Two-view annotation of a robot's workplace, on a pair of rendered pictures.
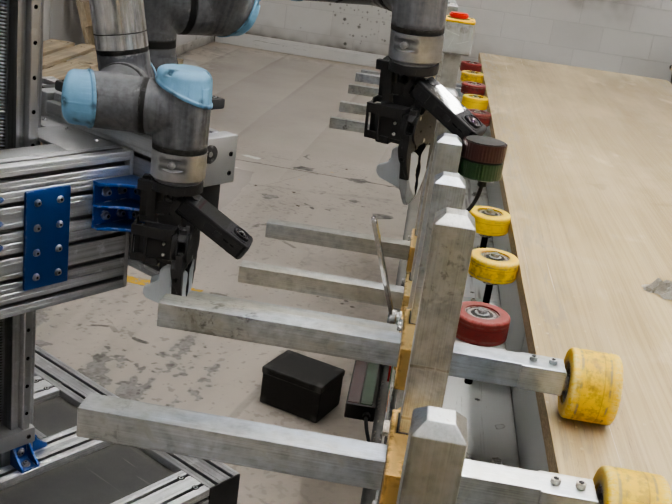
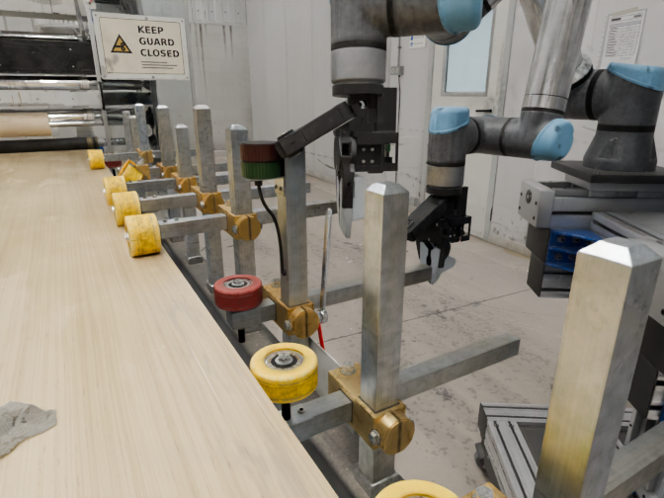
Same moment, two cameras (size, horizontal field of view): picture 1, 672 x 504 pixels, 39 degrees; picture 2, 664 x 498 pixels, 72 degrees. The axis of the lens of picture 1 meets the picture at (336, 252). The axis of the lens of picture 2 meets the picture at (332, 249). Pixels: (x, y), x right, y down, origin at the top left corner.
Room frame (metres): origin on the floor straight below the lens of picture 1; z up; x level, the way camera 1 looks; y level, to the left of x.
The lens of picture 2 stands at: (1.91, -0.47, 1.21)
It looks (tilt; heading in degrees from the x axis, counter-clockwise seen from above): 19 degrees down; 146
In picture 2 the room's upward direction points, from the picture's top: straight up
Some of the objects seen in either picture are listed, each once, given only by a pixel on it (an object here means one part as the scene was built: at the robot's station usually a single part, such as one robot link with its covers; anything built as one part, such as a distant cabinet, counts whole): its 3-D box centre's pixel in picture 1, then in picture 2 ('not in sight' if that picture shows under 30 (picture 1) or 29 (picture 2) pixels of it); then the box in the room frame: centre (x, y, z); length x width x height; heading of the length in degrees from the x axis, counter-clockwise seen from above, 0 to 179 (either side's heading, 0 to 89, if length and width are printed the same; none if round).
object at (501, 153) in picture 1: (483, 149); (260, 150); (1.28, -0.18, 1.13); 0.06 x 0.06 x 0.02
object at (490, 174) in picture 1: (480, 167); (261, 168); (1.28, -0.18, 1.10); 0.06 x 0.06 x 0.02
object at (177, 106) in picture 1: (180, 108); (449, 135); (1.27, 0.23, 1.13); 0.09 x 0.08 x 0.11; 93
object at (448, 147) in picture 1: (422, 297); (293, 286); (1.28, -0.13, 0.90); 0.04 x 0.04 x 0.48; 86
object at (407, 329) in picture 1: (421, 347); (238, 221); (1.01, -0.11, 0.95); 0.14 x 0.06 x 0.05; 176
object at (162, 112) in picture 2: not in sight; (169, 178); (0.28, -0.06, 0.93); 0.04 x 0.04 x 0.48; 86
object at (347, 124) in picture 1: (403, 133); not in sight; (2.74, -0.15, 0.81); 0.44 x 0.03 x 0.04; 86
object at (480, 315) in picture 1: (475, 346); (239, 311); (1.23, -0.21, 0.85); 0.08 x 0.08 x 0.11
